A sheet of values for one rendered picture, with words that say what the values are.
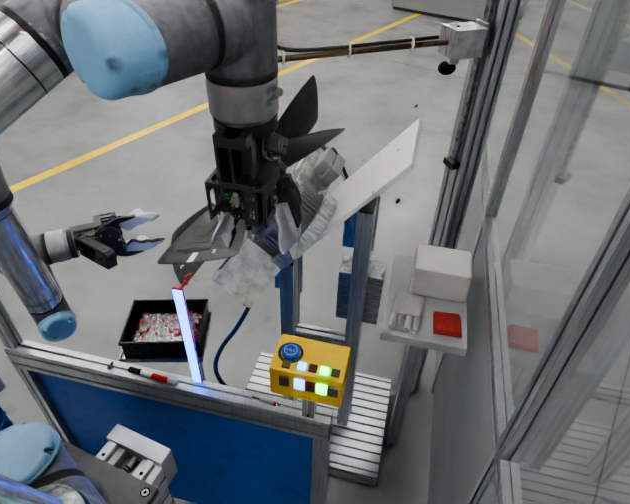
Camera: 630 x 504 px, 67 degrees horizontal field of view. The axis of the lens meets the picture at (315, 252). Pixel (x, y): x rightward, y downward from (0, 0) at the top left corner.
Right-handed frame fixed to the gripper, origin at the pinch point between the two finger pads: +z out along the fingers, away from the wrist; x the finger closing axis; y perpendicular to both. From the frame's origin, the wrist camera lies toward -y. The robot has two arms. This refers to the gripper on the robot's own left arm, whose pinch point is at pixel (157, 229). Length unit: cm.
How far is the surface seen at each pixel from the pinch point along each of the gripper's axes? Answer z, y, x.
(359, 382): 70, 18, 109
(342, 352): 30, -43, 15
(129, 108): 12, 381, 79
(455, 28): 80, -3, -40
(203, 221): 11.2, -1.2, -0.2
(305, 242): 35.7, -8.6, 8.5
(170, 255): 1.2, -8.5, 2.8
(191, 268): 7.0, 10.5, 21.0
